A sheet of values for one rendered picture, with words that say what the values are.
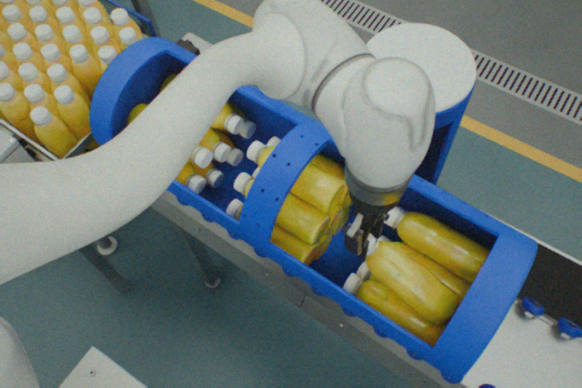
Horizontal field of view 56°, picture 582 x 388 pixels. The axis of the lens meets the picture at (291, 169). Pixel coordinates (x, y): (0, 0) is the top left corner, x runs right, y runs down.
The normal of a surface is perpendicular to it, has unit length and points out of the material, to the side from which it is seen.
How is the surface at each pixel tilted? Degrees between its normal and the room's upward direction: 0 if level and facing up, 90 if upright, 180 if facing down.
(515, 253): 19
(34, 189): 39
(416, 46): 0
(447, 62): 0
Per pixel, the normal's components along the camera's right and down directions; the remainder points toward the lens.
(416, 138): 0.52, 0.63
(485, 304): -0.26, -0.17
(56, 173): 0.43, -0.74
